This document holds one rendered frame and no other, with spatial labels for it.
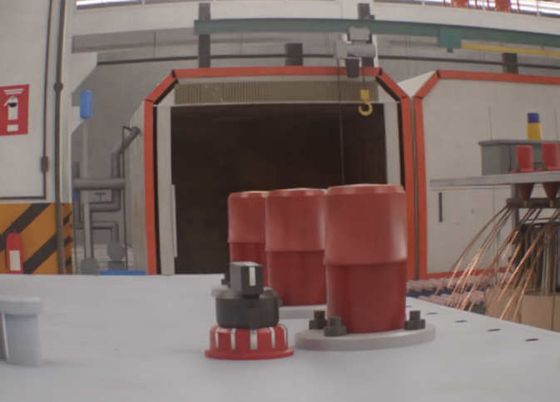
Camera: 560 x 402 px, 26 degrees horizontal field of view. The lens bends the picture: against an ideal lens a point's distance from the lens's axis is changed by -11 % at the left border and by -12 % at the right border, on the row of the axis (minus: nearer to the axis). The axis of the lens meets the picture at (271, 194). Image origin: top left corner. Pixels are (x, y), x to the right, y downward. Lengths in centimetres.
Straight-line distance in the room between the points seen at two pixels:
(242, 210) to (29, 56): 1005
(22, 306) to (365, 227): 31
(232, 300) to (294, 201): 39
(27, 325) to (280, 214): 52
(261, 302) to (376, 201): 13
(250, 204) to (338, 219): 65
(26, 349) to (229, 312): 19
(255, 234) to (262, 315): 70
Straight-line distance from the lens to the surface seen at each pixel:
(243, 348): 103
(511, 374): 84
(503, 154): 423
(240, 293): 103
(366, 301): 109
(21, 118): 1168
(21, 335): 96
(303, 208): 141
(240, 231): 174
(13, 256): 1151
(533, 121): 479
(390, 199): 109
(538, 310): 399
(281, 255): 142
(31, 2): 1182
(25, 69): 1173
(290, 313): 139
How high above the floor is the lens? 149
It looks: level
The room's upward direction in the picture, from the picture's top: 2 degrees counter-clockwise
